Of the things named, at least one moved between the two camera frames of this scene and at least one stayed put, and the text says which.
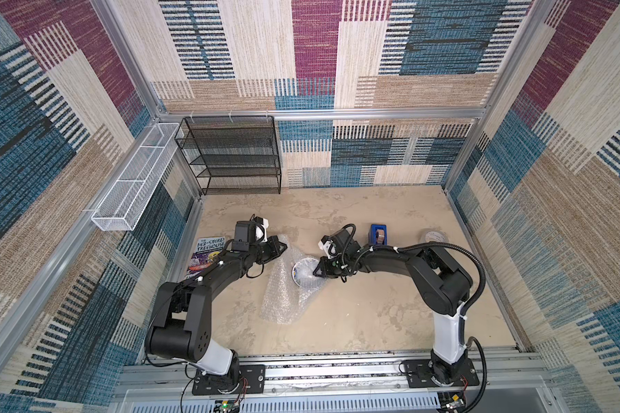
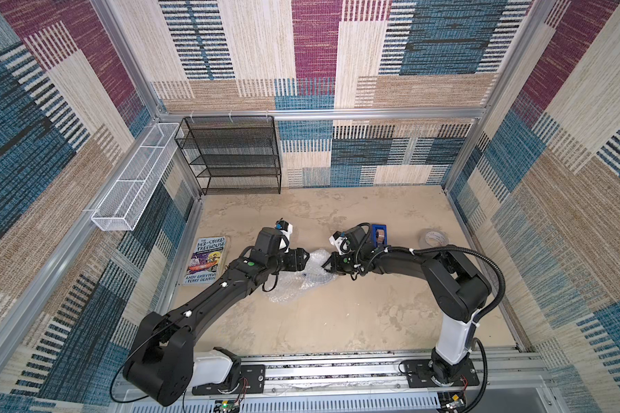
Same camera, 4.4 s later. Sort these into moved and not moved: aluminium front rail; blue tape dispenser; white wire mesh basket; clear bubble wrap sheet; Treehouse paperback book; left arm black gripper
Moved: left arm black gripper; clear bubble wrap sheet
Not moved: white wire mesh basket; Treehouse paperback book; blue tape dispenser; aluminium front rail
